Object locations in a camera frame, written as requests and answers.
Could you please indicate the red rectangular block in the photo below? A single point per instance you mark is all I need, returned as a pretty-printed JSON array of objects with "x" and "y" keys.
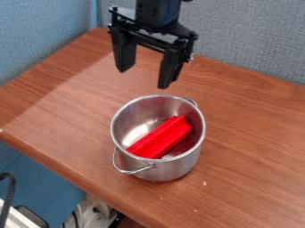
[{"x": 155, "y": 145}]

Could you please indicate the metal pot with handles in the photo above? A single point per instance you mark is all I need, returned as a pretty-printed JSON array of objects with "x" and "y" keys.
[{"x": 136, "y": 120}]

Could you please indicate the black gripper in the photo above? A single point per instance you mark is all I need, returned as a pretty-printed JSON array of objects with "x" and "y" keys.
[{"x": 152, "y": 25}]

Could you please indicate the white striped bag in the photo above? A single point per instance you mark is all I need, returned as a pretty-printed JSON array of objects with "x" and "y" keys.
[{"x": 22, "y": 217}]

